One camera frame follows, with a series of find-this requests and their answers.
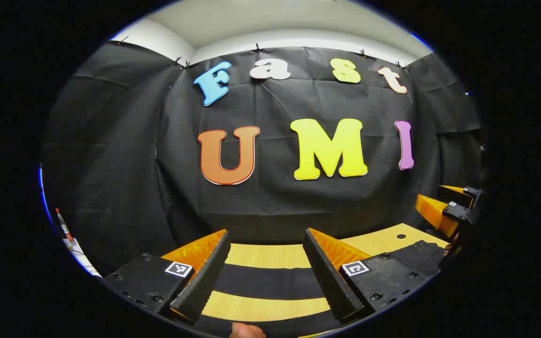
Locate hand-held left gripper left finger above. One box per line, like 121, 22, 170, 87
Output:
104, 229, 232, 324

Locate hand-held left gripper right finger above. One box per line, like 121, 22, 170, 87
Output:
303, 229, 435, 323

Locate dark grey jeans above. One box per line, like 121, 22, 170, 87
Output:
195, 240, 447, 336

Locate black backdrop cloth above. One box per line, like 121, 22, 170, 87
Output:
43, 40, 485, 277

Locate red pen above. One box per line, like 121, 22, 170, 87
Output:
55, 208, 73, 243

